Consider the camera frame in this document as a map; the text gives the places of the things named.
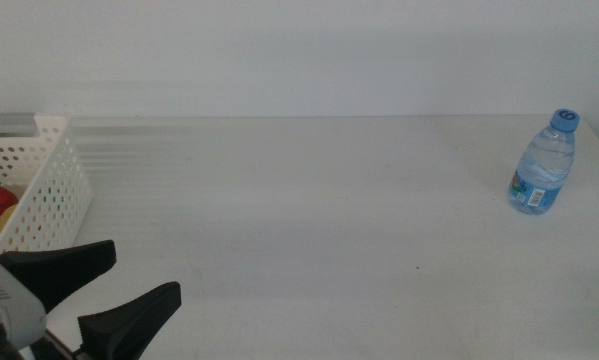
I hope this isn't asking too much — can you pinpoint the clear water bottle blue cap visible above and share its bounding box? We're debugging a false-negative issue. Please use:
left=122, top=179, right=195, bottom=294
left=507, top=108, right=581, bottom=216

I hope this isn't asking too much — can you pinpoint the white perforated plastic basket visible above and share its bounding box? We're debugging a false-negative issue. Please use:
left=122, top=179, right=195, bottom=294
left=0, top=112, right=93, bottom=257

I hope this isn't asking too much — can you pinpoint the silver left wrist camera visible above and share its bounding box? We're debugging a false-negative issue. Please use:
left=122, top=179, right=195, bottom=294
left=0, top=246, right=48, bottom=352

